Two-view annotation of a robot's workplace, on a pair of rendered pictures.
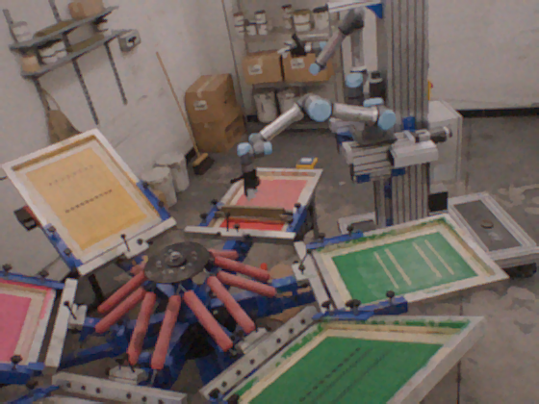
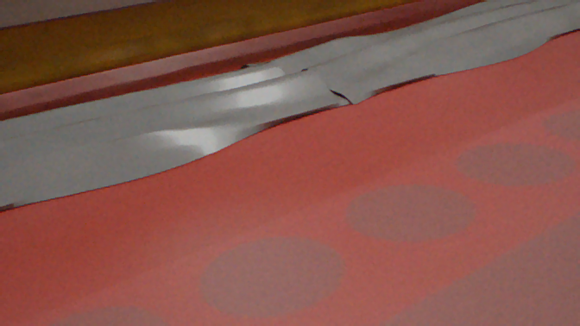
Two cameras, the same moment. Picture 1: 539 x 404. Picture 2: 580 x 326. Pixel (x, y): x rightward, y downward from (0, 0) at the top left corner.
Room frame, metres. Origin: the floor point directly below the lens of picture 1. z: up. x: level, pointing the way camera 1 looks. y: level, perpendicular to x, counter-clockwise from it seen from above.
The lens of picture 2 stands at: (2.86, -0.06, 1.00)
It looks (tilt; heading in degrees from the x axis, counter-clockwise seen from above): 22 degrees down; 125
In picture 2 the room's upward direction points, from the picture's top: 7 degrees counter-clockwise
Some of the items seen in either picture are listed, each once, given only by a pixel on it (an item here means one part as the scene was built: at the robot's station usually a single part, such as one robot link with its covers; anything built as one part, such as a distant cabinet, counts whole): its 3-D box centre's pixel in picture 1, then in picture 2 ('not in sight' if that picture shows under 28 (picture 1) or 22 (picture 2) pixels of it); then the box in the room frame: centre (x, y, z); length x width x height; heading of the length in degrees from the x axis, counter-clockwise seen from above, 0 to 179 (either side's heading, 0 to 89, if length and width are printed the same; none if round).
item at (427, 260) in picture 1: (370, 257); not in sight; (2.01, -0.42, 1.05); 1.08 x 0.61 x 0.23; 96
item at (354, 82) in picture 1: (354, 84); not in sight; (3.45, -0.70, 1.42); 0.13 x 0.12 x 0.14; 155
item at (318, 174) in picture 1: (265, 200); not in sight; (2.88, 0.05, 0.97); 0.79 x 0.58 x 0.04; 156
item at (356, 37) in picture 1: (356, 48); not in sight; (3.56, -0.76, 1.63); 0.15 x 0.12 x 0.55; 155
